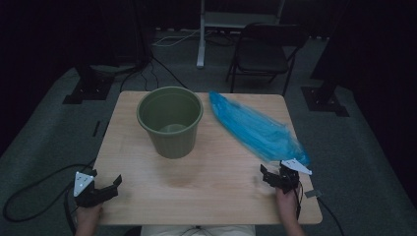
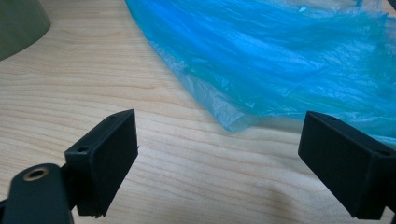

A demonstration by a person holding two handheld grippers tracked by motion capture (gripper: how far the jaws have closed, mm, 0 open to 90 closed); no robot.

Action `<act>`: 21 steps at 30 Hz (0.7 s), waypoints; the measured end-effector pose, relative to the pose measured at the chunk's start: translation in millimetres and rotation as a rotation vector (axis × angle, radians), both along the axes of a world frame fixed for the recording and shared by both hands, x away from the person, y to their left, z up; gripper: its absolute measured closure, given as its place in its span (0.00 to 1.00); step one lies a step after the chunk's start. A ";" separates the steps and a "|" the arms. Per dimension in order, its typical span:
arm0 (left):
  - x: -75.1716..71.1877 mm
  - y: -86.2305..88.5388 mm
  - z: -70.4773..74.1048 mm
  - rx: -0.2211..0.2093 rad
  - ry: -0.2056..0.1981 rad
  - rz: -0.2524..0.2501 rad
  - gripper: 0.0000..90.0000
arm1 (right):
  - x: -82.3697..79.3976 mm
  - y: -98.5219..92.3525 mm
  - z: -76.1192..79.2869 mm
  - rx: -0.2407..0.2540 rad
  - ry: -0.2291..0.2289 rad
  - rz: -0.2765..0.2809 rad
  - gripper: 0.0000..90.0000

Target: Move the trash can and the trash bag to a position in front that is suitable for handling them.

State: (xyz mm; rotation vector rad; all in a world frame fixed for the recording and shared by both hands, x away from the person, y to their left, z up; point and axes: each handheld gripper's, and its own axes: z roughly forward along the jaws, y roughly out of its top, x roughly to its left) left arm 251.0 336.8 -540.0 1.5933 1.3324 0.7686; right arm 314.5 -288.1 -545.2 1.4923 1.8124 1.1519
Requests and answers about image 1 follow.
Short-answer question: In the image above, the black floor cable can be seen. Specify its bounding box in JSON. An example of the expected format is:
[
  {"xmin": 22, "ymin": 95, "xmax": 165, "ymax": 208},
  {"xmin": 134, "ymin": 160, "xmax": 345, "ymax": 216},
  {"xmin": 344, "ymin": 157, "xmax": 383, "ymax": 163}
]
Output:
[{"xmin": 118, "ymin": 55, "xmax": 189, "ymax": 93}]

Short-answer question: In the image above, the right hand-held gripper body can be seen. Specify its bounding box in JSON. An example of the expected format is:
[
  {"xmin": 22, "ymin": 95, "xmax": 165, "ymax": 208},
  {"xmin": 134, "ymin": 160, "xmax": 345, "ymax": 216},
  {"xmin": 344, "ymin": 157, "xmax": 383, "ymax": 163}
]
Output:
[{"xmin": 277, "ymin": 158, "xmax": 313, "ymax": 195}]

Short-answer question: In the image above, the black folding chair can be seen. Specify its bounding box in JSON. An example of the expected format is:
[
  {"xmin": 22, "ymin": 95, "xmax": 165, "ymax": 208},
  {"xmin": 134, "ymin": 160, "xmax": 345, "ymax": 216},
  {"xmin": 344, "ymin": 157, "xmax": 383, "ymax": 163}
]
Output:
[{"xmin": 224, "ymin": 22, "xmax": 310, "ymax": 97}]

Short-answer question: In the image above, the black stand with base plate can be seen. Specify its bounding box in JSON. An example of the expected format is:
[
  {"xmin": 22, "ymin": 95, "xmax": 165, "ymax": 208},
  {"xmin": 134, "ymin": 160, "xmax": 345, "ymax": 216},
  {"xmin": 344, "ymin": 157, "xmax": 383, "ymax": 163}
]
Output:
[
  {"xmin": 62, "ymin": 0, "xmax": 155, "ymax": 106},
  {"xmin": 300, "ymin": 0, "xmax": 351, "ymax": 118}
]

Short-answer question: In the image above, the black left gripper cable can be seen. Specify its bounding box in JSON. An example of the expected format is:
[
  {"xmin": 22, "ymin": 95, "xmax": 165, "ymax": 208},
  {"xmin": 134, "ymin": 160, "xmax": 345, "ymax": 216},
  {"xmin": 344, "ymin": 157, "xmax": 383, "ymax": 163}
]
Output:
[{"xmin": 2, "ymin": 159, "xmax": 96, "ymax": 236}]

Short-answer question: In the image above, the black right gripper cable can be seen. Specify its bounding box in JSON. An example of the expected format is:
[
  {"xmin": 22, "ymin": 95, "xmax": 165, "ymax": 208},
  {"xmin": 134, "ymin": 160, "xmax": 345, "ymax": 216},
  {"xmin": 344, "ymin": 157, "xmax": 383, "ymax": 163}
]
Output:
[{"xmin": 294, "ymin": 182, "xmax": 346, "ymax": 236}]

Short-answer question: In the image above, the green plastic bin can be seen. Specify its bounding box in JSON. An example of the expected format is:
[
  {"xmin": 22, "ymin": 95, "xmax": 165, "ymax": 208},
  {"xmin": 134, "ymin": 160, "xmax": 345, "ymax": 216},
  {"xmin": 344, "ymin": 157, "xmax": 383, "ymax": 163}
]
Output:
[{"xmin": 136, "ymin": 86, "xmax": 205, "ymax": 160}]

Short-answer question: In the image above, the white metal desk frame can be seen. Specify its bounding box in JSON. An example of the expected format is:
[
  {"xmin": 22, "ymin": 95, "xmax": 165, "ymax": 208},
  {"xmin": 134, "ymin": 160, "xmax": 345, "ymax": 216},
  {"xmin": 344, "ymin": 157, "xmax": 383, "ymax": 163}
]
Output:
[{"xmin": 196, "ymin": 0, "xmax": 287, "ymax": 69}]

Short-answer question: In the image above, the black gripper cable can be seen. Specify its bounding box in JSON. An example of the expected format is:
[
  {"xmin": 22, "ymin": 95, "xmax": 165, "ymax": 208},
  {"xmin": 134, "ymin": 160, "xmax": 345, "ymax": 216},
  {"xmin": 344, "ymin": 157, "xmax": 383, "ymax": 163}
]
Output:
[
  {"xmin": 2, "ymin": 159, "xmax": 96, "ymax": 236},
  {"xmin": 294, "ymin": 182, "xmax": 346, "ymax": 236}
]

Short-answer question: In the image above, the person's right hand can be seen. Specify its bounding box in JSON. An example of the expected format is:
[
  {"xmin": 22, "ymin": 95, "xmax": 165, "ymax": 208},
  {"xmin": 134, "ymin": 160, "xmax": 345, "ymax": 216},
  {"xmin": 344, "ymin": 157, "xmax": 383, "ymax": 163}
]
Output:
[{"xmin": 274, "ymin": 188, "xmax": 301, "ymax": 218}]

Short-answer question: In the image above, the white floor cable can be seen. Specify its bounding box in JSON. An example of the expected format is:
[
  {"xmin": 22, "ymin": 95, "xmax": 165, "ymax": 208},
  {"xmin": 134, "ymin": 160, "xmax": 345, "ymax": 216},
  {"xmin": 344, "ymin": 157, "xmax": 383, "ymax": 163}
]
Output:
[{"xmin": 151, "ymin": 29, "xmax": 202, "ymax": 48}]

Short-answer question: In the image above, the person's left hand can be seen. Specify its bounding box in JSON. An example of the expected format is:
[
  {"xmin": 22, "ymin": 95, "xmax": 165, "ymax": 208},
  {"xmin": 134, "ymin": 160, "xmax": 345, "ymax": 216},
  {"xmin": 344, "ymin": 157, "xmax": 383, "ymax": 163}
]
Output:
[{"xmin": 76, "ymin": 203, "xmax": 104, "ymax": 228}]

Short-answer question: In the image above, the blue plastic bag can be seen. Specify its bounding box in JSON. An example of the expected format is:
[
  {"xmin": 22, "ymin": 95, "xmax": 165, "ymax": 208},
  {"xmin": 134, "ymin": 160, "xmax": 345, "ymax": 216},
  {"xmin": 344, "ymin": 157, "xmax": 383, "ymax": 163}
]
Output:
[{"xmin": 208, "ymin": 90, "xmax": 312, "ymax": 167}]

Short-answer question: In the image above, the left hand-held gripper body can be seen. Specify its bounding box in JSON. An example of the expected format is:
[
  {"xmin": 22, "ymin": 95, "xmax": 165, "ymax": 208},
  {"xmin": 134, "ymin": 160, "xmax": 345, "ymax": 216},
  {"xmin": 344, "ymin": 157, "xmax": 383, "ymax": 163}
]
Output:
[{"xmin": 73, "ymin": 168, "xmax": 106, "ymax": 208}]

